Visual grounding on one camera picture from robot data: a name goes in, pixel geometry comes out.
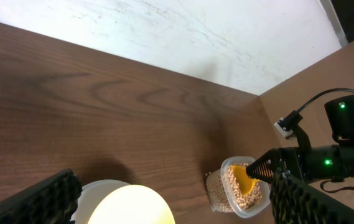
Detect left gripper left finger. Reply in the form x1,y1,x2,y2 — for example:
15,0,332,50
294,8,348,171
0,169,82,224

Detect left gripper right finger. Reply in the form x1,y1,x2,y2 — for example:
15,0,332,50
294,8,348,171
269,172,354,224

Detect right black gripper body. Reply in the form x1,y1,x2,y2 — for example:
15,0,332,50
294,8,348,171
279,125,312,182

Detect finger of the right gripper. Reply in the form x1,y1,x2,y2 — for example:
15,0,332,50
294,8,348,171
246,149,281,184

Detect yellow measuring scoop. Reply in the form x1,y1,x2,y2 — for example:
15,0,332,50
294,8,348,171
232,166,259,196

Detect pale yellow bowl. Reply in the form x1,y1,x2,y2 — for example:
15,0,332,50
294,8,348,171
88,185,175,224

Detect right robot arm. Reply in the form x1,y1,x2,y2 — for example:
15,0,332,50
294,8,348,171
246,95,354,183

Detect white digital kitchen scale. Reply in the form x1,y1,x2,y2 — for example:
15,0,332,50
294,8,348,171
72,179,129,224

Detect clear plastic container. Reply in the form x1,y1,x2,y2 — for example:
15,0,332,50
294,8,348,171
205,156,270,218

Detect soybeans in container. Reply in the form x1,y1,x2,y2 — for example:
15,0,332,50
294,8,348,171
205,163,263,213

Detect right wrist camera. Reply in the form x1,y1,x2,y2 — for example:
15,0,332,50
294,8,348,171
274,118,295,139

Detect right black cable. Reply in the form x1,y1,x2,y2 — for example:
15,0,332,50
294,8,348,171
284,88,354,128

